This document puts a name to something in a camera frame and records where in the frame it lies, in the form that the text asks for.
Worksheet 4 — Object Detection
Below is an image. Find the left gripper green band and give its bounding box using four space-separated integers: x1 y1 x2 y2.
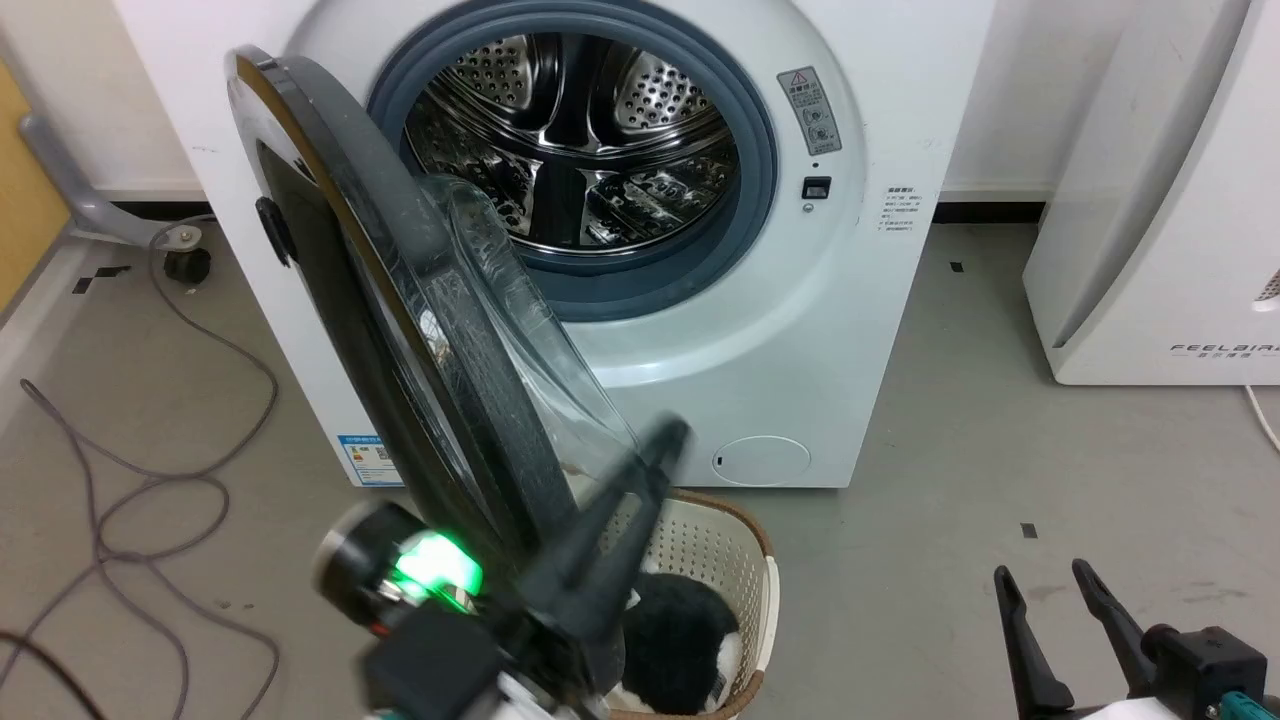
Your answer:
315 416 693 720

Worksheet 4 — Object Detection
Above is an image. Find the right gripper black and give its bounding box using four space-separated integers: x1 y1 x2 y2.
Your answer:
993 558 1271 719

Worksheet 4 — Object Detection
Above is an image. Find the black round glass washer door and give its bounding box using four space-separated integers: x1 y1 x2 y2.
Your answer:
226 46 641 561

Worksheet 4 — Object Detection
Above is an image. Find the white front-load washing machine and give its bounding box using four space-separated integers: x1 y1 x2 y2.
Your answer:
112 0 998 490

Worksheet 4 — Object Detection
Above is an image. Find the black fuzzy garment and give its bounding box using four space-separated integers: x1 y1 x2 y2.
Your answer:
612 572 743 716

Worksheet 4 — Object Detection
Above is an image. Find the cream perforated laundry basket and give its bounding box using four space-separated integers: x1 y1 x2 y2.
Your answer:
570 488 781 720

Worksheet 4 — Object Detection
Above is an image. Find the round white filter cover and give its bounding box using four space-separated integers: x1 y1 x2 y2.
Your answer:
714 436 812 488

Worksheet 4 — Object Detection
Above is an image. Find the white air purifier appliance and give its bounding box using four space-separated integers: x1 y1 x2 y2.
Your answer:
1022 0 1280 387

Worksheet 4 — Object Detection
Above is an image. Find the small text label sticker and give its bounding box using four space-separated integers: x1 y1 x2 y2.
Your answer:
880 185 921 236

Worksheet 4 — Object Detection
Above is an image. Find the black caster wheel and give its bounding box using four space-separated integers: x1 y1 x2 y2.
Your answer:
164 246 212 285

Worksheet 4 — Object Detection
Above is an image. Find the grey metal stand leg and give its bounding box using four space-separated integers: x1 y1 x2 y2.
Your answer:
18 114 201 249

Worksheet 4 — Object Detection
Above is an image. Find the wooden panel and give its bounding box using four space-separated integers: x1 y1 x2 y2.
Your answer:
0 60 73 313

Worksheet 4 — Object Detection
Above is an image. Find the white power cord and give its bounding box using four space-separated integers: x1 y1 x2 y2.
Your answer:
1244 385 1280 453

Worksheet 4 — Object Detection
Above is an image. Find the grey floor cable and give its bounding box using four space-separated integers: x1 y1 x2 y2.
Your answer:
0 218 282 720

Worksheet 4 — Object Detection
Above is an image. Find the black floor cable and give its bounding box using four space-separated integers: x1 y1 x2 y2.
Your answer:
0 630 96 720

